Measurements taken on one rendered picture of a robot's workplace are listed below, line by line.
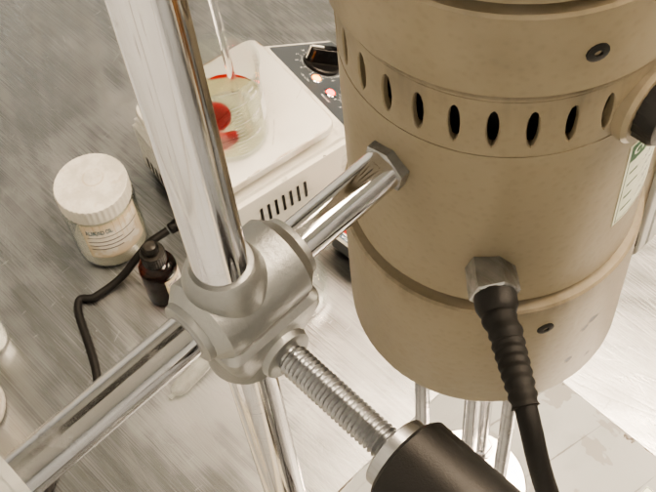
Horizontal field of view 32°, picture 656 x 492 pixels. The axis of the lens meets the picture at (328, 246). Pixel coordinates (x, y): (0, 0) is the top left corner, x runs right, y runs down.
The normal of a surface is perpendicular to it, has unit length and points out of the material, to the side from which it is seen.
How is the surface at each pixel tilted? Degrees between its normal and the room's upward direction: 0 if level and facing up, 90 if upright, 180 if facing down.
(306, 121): 0
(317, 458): 0
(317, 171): 90
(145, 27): 90
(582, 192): 90
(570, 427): 0
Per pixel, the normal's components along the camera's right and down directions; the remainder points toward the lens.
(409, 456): -0.21, -0.41
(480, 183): -0.22, 0.83
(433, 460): -0.02, -0.58
